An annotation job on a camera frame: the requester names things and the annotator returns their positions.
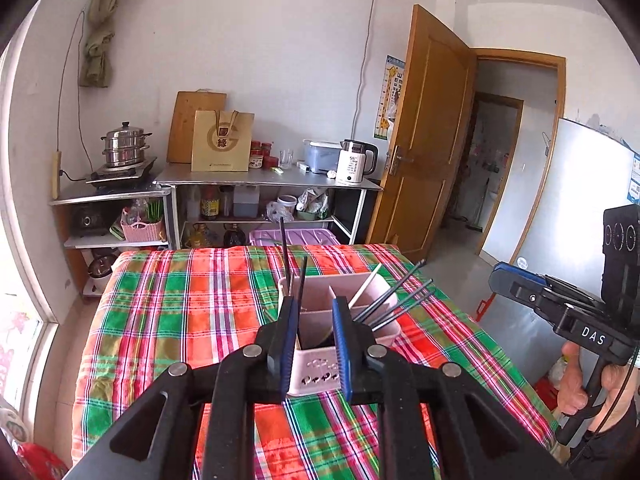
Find dark soy sauce bottle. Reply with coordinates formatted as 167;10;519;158
200;187;220;221

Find silver rice cooker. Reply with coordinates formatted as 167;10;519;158
87;255;121;281

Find wooden door frame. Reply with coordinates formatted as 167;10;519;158
470;49;568;261

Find person's dark clothing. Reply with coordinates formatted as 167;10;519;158
570;410;640;480

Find yellow cooking oil bottle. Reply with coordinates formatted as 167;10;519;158
187;222;211;248

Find wall chart poster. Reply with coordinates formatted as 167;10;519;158
372;55;405;141

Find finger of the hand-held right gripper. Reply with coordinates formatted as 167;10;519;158
488;261;604;307
510;281;607;329

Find pink woven storage basket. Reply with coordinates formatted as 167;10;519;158
121;217;167;243

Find large translucent plastic container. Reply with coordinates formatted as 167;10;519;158
233;185;261;218

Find red plastic bag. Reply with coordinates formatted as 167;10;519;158
15;442;68;480

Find black induction cooker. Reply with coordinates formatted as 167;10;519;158
85;156;158;190

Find tan paper gift bag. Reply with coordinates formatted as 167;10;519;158
191;109;255;172

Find thin dark power cable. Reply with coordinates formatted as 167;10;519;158
55;9;86;153

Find red green plaid tablecloth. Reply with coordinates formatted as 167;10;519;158
70;242;558;480

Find cloth wrapped air conditioner hose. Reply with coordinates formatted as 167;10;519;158
80;0;146;88

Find red plastic stool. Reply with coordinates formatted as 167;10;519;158
532;377;563;411

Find light wooden chopstick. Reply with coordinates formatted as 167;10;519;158
347;262;383;310

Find crumpled plastic bags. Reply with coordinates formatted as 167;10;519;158
296;187;333;221

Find plastic container with blue lid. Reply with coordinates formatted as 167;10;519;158
303;140;346;173

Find wooden door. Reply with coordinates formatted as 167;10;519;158
367;4;478;263

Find black cooking appliance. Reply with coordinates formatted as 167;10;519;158
70;205;108;236

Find pink plastic chopstick basket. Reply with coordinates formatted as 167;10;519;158
280;272;403;398

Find thin wall cable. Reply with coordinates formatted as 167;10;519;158
351;0;376;142

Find wooden cutting board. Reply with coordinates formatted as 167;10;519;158
166;90;227;164

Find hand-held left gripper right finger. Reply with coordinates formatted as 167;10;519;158
331;296;576;480

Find stainless steel steamer pot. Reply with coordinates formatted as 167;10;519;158
100;121;153;168

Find metal door handle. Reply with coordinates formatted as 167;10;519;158
387;145;415;177

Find purple plastic storage box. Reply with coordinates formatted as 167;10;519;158
249;227;337;248

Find person's right hand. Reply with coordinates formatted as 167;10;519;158
556;340;640;432

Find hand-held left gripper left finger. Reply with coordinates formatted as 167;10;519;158
65;296;301;480

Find silver refrigerator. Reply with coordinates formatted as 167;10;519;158
477;117;640;386

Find white electric kettle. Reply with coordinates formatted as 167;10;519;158
334;139;379;187

